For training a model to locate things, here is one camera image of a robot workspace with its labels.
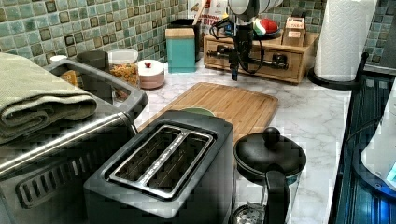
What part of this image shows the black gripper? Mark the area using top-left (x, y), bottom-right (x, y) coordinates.
top-left (229, 22), bottom-right (253, 81)

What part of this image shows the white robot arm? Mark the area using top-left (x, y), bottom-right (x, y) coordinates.
top-left (228, 0), bottom-right (283, 81)

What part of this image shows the wooden drawer box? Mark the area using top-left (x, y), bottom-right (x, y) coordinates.
top-left (204, 32), bottom-right (318, 84)

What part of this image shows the bamboo cutting board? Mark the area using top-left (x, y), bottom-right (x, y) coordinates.
top-left (138, 82), bottom-right (278, 143)

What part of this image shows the red and green plush toy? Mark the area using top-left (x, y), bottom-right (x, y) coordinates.
top-left (253, 18), bottom-right (278, 35)

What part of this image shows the teal canister with wooden lid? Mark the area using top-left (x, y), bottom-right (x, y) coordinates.
top-left (165, 29), bottom-right (196, 73)

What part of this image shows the cinnamon cereal box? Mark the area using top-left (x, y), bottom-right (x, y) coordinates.
top-left (187, 0), bottom-right (228, 35)

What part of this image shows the cardboard tea box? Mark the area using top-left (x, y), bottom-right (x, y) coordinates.
top-left (282, 17), bottom-right (306, 47)

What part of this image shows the pink ceramic lidded jar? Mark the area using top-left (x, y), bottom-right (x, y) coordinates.
top-left (138, 60), bottom-right (164, 90)

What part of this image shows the black french press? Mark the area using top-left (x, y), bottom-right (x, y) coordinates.
top-left (229, 127), bottom-right (306, 224)

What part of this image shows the black two-slot toaster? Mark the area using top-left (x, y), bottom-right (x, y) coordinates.
top-left (84, 110), bottom-right (233, 224)

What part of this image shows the glass jar with pasta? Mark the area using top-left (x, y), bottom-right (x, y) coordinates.
top-left (107, 49), bottom-right (140, 88)

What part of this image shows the black paper towel holder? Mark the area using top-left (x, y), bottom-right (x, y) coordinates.
top-left (307, 52), bottom-right (369, 91)

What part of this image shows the white paper towel roll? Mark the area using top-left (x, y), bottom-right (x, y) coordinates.
top-left (314, 0), bottom-right (378, 81)

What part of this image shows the grey metal tray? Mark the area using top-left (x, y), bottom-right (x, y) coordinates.
top-left (44, 59), bottom-right (149, 120)

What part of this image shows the dark grey mug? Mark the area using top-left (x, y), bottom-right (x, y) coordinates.
top-left (77, 50), bottom-right (108, 71)

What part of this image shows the folded green towel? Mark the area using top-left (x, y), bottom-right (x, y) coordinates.
top-left (0, 53), bottom-right (97, 144)

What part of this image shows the stainless toaster oven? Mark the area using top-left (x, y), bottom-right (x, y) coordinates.
top-left (1, 103), bottom-right (136, 224)

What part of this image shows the black drawer handle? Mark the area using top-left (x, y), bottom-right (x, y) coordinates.
top-left (205, 45), bottom-right (289, 70)

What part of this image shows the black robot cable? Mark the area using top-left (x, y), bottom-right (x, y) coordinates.
top-left (208, 17), bottom-right (265, 76)

